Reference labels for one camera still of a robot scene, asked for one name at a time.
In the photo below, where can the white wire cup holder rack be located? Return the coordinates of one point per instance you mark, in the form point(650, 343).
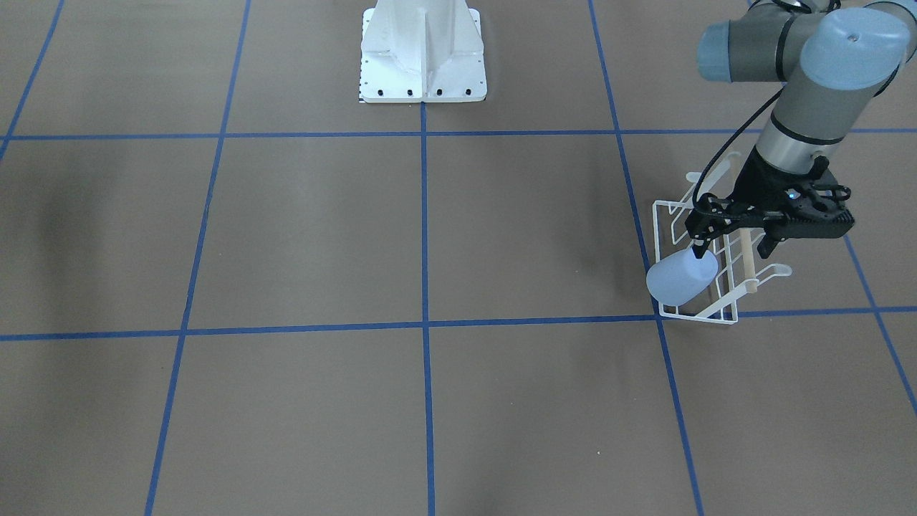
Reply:
point(741, 271)

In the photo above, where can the light blue plastic cup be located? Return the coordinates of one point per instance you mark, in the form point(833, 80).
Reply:
point(680, 277)

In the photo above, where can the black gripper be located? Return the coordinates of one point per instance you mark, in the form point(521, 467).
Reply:
point(758, 180)

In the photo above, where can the white camera pole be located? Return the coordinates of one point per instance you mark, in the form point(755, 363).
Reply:
point(422, 51)

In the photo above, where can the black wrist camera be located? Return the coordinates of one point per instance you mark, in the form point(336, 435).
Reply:
point(813, 208)

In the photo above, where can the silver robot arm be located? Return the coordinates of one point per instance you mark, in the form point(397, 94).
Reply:
point(830, 62)

